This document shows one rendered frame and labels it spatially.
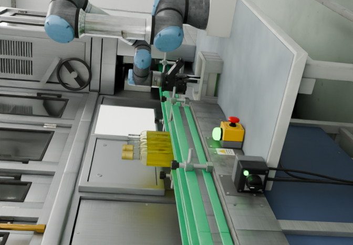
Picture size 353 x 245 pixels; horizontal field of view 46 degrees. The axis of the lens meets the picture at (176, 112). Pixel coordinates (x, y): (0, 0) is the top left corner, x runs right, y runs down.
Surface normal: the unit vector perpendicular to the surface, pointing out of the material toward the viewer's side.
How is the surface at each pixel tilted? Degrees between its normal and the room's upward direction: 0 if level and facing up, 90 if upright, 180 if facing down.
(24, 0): 90
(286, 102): 90
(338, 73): 90
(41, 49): 90
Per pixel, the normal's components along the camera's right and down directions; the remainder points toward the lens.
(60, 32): -0.12, 0.80
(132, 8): 0.08, 0.37
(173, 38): 0.15, 0.81
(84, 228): 0.11, -0.93
